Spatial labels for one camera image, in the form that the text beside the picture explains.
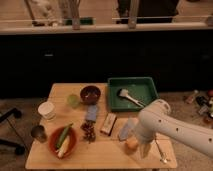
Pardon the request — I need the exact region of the green plastic tray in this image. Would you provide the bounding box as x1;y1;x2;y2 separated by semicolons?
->
107;77;159;112

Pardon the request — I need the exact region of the silver fork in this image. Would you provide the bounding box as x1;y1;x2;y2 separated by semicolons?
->
155;139;168;164

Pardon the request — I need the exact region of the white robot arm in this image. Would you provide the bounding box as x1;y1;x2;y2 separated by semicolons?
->
134;99;213;158

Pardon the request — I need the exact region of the white cup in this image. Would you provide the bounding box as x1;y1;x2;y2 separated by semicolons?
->
37;101;56;120

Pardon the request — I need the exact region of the yellow corn cob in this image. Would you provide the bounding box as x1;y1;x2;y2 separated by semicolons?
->
57;136;70;158

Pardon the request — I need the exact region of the green cucumber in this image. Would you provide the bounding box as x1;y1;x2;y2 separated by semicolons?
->
56;123;73;149

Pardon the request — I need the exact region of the green cup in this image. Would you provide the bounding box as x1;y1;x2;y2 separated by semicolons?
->
67;94;80;108

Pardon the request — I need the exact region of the black chair base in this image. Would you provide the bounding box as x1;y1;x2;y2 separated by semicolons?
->
0;107;27;156

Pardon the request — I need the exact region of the purple bowl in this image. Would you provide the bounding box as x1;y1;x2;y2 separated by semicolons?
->
80;85;101;105

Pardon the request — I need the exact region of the white spatula brush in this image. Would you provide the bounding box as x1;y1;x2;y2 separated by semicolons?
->
117;89;145;107

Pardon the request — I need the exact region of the dark grape bunch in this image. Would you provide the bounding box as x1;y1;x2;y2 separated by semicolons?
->
81;121;96;143

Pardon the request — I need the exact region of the small rectangular box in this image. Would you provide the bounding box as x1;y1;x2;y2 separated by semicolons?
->
100;113;117;135

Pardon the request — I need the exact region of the yellow apple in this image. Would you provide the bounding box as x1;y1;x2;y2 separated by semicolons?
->
125;137;139;150

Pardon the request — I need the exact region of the red bowl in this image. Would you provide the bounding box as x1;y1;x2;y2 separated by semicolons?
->
48;127;78;159

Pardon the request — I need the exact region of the blue triangular cloth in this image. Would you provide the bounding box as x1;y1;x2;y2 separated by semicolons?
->
118;118;135;141

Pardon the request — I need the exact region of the blue sponge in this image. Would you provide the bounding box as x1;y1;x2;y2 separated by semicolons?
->
85;105;98;122

